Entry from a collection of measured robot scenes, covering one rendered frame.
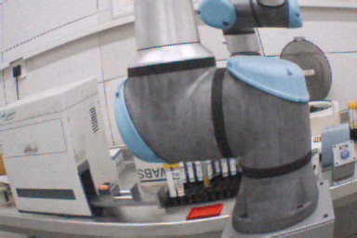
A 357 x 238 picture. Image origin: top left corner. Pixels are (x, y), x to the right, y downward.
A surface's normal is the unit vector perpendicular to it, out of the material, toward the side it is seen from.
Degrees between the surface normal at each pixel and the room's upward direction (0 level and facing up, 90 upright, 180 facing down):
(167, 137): 104
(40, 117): 90
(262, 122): 92
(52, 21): 90
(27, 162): 90
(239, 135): 108
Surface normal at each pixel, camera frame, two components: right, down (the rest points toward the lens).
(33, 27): -0.18, 0.17
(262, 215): -0.48, -0.06
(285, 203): -0.07, -0.11
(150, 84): -0.44, 0.17
